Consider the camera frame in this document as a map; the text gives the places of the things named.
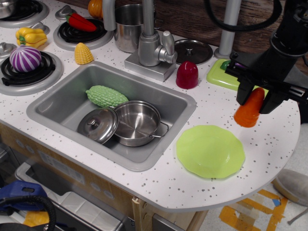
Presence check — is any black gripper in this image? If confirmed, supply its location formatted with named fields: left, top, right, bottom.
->
left=225, top=47, right=308, bottom=114

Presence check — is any orange toy carrot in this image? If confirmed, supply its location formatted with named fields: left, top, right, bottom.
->
left=234, top=88, right=265, bottom=128

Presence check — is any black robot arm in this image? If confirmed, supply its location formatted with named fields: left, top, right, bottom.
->
left=225, top=0, right=308, bottom=114

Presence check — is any light green plastic plate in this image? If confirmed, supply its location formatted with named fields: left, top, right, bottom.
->
left=176, top=125, right=245, bottom=179

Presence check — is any purple toy eggplant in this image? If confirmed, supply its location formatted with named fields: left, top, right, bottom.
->
left=220, top=60, right=244, bottom=70

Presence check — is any green cutting board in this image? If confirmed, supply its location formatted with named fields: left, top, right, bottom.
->
left=206, top=58, right=270, bottom=96

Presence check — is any dark red toy pepper half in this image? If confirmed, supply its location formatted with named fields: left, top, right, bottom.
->
left=176, top=61, right=199, bottom=90

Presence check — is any flat steel pot lid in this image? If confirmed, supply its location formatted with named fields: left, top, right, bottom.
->
left=175, top=39, right=213, bottom=65

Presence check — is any grey metal pole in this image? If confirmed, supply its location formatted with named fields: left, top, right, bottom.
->
left=214, top=0, right=242, bottom=59

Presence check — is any grey shoe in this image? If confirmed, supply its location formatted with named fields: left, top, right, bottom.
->
left=273, top=169, right=308, bottom=206

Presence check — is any grey toy faucet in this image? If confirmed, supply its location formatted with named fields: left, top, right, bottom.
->
left=103, top=0, right=177, bottom=82

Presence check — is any tall steel pot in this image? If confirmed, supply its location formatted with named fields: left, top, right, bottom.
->
left=114, top=4, right=143, bottom=53

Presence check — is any green toy bitter melon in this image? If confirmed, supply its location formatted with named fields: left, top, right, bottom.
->
left=85, top=85, right=128, bottom=107

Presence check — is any domed steel lid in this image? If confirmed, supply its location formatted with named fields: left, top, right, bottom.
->
left=77, top=108, right=118, bottom=144

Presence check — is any back right stove burner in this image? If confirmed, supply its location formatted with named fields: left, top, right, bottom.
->
left=53, top=18, right=114, bottom=51

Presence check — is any stove burner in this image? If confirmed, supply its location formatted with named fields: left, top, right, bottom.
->
left=0, top=51, right=63, bottom=96
left=53, top=18, right=114, bottom=51
left=0, top=0, right=49, bottom=28

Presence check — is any yellow toy corn piece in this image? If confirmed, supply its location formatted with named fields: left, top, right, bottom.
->
left=74, top=43, right=94, bottom=65

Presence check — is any orange toy pumpkin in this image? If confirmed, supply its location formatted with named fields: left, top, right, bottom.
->
left=88, top=0, right=103, bottom=20

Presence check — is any red toy chili pepper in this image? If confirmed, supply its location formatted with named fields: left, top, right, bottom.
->
left=65, top=13, right=97, bottom=32

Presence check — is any grey sink basin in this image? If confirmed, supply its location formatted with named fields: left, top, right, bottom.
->
left=26, top=62, right=196, bottom=171

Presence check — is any grey stove knob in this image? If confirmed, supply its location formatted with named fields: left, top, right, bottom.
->
left=30, top=22, right=50, bottom=35
left=0, top=42, right=17, bottom=59
left=55, top=5, right=76, bottom=20

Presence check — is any front left stove burner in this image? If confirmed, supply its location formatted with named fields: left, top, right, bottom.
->
left=0, top=51, right=63, bottom=96

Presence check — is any yellow toy bell pepper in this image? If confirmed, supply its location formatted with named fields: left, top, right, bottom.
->
left=15, top=27, right=47, bottom=48

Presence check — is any purple striped toy onion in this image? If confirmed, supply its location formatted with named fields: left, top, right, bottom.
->
left=9, top=45, right=42, bottom=72

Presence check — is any back left stove burner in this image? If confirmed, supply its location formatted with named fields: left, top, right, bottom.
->
left=0, top=0, right=49, bottom=28

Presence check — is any blue clamp tool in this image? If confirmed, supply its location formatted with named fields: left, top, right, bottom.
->
left=0, top=180, right=47, bottom=212

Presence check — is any black corrugated cable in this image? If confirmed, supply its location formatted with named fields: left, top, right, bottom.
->
left=204, top=0, right=282, bottom=32

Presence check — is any steel pan with handles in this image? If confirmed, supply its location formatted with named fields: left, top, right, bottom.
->
left=113, top=101, right=169, bottom=147

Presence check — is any black hose lower left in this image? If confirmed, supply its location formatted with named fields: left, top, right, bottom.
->
left=0, top=195, right=56, bottom=231

